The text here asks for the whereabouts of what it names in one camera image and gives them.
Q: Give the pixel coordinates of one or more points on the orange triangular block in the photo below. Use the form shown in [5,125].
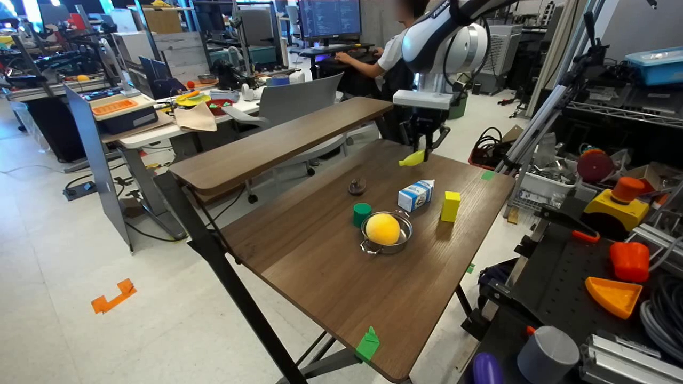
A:
[613,295]

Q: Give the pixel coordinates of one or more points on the yellow ball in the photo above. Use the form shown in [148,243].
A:
[384,229]

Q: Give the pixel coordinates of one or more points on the computer monitor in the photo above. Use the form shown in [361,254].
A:
[323,20]

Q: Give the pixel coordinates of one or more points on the grey cylinder block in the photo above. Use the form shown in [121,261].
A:
[547,355]

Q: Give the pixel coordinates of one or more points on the person at computer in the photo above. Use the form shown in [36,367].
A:
[389,68]

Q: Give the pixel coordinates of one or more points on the orange cube block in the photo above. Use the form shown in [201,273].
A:
[630,261]

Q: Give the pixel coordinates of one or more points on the blue white milk carton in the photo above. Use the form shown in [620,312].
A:
[414,195]

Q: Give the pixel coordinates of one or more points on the black perforated workbench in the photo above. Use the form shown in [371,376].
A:
[551,291]

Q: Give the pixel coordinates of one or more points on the green cylinder cup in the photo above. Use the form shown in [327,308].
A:
[361,214]

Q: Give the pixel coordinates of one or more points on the small metal pot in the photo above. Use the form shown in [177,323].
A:
[388,251]

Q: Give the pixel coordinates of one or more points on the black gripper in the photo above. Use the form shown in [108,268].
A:
[427,129]

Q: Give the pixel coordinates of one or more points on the upper wooden shelf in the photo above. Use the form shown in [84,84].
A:
[245,158]

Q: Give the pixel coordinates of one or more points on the purple round object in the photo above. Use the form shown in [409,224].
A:
[486,370]

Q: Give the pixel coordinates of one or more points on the small dark object on table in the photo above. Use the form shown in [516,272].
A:
[355,188]

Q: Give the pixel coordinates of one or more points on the yellow rectangular block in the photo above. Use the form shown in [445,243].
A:
[452,205]

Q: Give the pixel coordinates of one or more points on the yellow banana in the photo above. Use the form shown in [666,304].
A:
[412,158]

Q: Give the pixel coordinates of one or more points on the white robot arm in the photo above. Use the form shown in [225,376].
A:
[443,51]

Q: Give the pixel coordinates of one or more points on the yellow emergency stop button box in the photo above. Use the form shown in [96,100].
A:
[622,202]

